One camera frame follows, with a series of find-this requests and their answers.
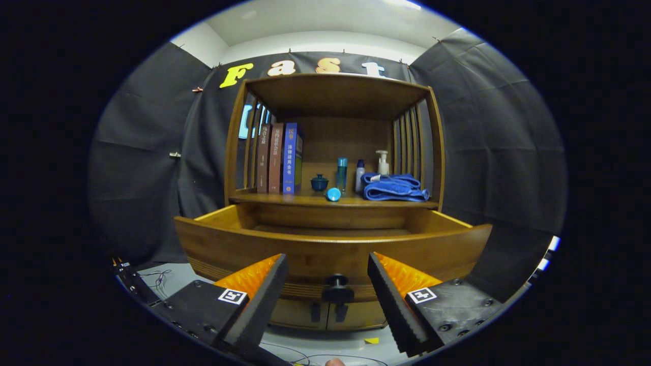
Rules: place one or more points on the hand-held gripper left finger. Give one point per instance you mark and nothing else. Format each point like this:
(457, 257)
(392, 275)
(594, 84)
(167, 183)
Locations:
(264, 305)

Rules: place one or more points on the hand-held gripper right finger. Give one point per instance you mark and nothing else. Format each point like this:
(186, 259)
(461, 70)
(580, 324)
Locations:
(391, 305)

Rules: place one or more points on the wooden drawer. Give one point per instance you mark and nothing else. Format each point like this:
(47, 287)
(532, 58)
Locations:
(305, 254)

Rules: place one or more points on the blue white cosmetic tube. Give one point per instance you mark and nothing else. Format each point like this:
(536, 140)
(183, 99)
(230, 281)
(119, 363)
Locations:
(333, 194)

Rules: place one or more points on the wooden cabinet door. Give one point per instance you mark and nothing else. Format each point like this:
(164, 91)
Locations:
(361, 316)
(295, 315)

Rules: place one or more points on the wooden countertop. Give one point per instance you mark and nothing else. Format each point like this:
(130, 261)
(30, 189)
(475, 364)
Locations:
(305, 199)

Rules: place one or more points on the wooden cabinet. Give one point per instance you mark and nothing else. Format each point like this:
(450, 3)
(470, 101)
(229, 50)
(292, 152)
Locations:
(335, 96)

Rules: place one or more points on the yellow tape piece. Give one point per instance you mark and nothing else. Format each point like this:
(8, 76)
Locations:
(371, 340)

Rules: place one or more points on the blue folded towel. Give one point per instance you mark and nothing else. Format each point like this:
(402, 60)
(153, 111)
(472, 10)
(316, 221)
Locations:
(391, 190)

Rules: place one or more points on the small white bottle blue cap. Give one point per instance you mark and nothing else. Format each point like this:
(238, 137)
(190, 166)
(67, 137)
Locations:
(360, 178)

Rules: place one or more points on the blue lidded teacup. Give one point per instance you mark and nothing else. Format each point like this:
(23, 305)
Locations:
(319, 184)

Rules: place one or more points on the white pump bottle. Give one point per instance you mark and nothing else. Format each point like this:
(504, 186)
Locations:
(383, 166)

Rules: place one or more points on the tall blue bottle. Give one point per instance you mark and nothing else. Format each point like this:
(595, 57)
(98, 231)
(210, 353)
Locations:
(342, 173)

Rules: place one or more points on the brown book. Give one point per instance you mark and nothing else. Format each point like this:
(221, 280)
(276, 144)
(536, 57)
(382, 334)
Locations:
(276, 157)
(263, 157)

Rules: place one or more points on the blue book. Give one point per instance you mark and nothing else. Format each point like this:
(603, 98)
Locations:
(290, 157)

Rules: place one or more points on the black backdrop cloth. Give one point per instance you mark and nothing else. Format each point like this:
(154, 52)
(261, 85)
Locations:
(483, 127)

